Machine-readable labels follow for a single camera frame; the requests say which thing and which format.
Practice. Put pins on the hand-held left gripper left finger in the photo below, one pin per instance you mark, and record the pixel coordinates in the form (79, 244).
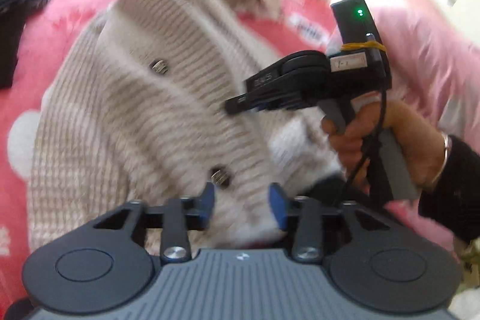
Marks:
(208, 203)

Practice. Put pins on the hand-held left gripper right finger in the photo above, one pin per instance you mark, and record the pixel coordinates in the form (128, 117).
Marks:
(277, 208)

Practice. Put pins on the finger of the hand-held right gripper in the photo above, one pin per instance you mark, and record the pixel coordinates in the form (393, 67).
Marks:
(240, 104)

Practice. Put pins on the beige white houndstooth knit cardigan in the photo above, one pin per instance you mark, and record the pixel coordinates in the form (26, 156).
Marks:
(131, 117)

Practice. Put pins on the person's right forearm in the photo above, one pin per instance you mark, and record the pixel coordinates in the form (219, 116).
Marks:
(461, 192)

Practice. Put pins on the person's right hand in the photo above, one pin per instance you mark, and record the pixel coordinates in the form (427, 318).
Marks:
(352, 145)

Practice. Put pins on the pink floral blanket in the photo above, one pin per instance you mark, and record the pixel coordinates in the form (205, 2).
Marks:
(56, 27)

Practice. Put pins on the black cloth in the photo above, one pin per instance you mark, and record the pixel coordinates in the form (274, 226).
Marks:
(9, 46)

